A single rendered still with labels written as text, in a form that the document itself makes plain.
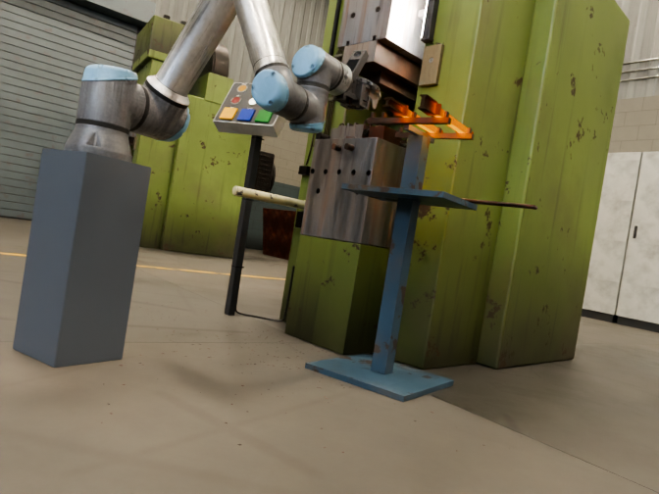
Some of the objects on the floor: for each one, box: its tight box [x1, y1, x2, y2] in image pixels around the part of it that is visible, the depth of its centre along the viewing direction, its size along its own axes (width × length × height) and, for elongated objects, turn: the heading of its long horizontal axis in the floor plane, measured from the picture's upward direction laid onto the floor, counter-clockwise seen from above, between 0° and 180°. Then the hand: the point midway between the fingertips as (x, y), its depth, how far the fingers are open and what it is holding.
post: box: [225, 135, 263, 316], centre depth 276 cm, size 4×4×108 cm
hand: (377, 95), depth 168 cm, fingers closed
